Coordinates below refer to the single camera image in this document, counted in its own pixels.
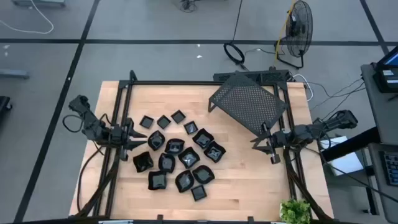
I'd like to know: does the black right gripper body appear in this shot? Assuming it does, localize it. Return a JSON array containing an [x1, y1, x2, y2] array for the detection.
[[261, 122, 292, 165]]

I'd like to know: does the black wavy-edged plate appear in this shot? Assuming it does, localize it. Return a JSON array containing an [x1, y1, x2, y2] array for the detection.
[[203, 140, 227, 164], [192, 128, 215, 149], [147, 129, 166, 152], [192, 164, 216, 185], [147, 170, 168, 191], [132, 151, 154, 174], [174, 169, 195, 194], [177, 146, 201, 169], [164, 138, 185, 155], [158, 152, 177, 174]]

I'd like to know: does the grey metal bar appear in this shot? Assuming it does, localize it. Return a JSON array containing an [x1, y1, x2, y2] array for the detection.
[[0, 68, 30, 80]]

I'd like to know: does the black desk beam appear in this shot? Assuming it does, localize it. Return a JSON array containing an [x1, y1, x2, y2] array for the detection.
[[320, 126, 382, 162]]

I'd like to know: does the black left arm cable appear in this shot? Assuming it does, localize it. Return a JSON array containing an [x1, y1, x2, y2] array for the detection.
[[76, 144, 106, 215]]

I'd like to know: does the black labelled desktop device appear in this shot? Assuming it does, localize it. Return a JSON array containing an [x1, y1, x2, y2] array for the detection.
[[372, 67, 398, 94]]

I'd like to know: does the laptop screen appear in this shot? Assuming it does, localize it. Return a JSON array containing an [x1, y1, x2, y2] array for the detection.
[[376, 45, 398, 71]]

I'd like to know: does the long white cable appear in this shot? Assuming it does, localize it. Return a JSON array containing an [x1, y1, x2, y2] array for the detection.
[[0, 0, 55, 35]]

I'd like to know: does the black coiled hanging cable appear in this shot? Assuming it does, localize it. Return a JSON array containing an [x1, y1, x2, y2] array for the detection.
[[223, 0, 249, 72]]

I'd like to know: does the short white cable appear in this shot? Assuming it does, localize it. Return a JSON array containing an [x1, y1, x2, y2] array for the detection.
[[292, 73, 315, 103]]

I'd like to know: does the yellow hanging cable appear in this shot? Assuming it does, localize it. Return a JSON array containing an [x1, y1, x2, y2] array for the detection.
[[273, 0, 296, 68]]

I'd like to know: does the black cable bundle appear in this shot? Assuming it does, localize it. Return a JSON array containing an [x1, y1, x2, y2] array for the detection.
[[178, 0, 200, 14]]

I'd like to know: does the black perforated metal shelf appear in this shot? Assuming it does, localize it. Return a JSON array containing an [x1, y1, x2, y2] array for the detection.
[[207, 71, 289, 149]]

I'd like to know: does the black wire-cage fan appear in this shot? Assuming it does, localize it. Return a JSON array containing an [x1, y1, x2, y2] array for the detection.
[[273, 0, 314, 70]]

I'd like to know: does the black keyboard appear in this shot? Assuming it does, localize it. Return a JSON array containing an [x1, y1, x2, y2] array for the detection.
[[379, 151, 398, 187]]

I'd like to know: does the black chair part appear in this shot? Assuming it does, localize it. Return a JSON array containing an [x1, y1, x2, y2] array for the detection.
[[0, 95, 13, 113]]

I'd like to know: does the grey desk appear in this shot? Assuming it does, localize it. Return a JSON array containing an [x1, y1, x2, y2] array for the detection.
[[360, 62, 398, 223]]

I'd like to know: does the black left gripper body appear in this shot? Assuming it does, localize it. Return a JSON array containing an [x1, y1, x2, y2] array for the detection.
[[109, 117, 136, 162]]

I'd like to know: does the green potted plant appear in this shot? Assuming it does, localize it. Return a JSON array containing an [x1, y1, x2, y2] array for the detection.
[[279, 198, 312, 224]]

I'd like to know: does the grey cart base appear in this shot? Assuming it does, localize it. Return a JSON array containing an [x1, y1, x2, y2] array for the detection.
[[11, 0, 67, 7]]

